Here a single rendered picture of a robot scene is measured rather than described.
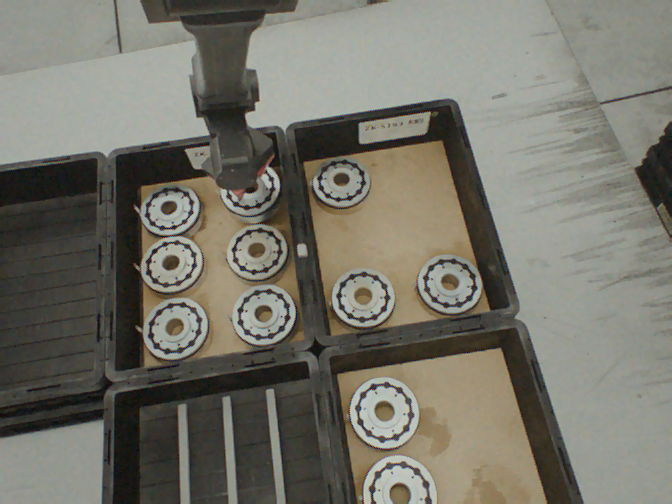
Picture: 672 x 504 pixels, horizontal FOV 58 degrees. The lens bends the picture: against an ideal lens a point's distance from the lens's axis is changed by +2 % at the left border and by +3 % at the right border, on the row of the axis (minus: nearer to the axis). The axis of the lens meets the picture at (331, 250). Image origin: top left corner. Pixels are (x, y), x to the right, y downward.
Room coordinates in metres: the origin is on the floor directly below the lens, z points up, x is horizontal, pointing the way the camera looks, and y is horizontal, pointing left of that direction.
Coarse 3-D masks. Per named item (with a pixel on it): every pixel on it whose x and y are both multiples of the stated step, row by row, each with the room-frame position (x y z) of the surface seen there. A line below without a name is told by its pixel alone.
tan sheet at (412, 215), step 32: (320, 160) 0.62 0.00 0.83; (384, 160) 0.61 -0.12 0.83; (416, 160) 0.60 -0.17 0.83; (384, 192) 0.54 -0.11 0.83; (416, 192) 0.53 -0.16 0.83; (448, 192) 0.52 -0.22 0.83; (320, 224) 0.49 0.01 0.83; (352, 224) 0.48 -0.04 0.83; (384, 224) 0.47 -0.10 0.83; (416, 224) 0.47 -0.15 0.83; (448, 224) 0.46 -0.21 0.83; (320, 256) 0.43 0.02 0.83; (352, 256) 0.42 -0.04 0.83; (384, 256) 0.41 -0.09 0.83; (416, 256) 0.41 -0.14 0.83; (448, 288) 0.34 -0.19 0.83; (416, 320) 0.29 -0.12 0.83
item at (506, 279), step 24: (312, 120) 0.64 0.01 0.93; (336, 120) 0.64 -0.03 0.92; (360, 120) 0.63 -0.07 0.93; (456, 120) 0.60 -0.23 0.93; (288, 144) 0.59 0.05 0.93; (480, 192) 0.46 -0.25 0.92; (312, 264) 0.37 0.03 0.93; (504, 264) 0.33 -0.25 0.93; (312, 288) 0.33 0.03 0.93; (504, 288) 0.30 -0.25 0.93; (312, 312) 0.29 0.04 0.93; (480, 312) 0.26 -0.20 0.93; (504, 312) 0.26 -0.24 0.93; (336, 336) 0.25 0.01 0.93; (360, 336) 0.25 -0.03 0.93; (384, 336) 0.24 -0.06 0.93
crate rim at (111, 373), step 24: (144, 144) 0.62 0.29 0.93; (168, 144) 0.62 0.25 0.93; (192, 144) 0.61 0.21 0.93; (288, 168) 0.55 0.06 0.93; (288, 192) 0.50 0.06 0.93; (288, 216) 0.46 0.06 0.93; (312, 336) 0.26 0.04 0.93; (192, 360) 0.24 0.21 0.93; (216, 360) 0.24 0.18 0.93; (240, 360) 0.23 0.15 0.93
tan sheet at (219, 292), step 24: (144, 192) 0.59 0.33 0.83; (216, 192) 0.58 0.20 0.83; (216, 216) 0.53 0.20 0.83; (144, 240) 0.49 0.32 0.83; (192, 240) 0.48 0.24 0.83; (216, 240) 0.48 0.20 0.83; (288, 240) 0.46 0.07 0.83; (216, 264) 0.43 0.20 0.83; (144, 288) 0.40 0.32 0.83; (216, 288) 0.39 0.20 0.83; (240, 288) 0.38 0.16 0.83; (288, 288) 0.37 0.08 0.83; (144, 312) 0.36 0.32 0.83; (216, 312) 0.35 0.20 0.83; (264, 312) 0.34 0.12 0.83; (216, 336) 0.30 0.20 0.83; (144, 360) 0.28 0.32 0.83
